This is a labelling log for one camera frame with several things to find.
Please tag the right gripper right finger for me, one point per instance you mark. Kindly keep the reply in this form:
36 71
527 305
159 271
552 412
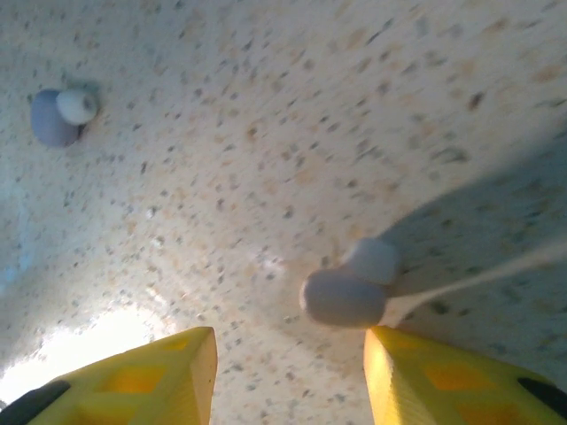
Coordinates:
443 389

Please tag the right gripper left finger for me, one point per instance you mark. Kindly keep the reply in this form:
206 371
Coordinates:
133 385

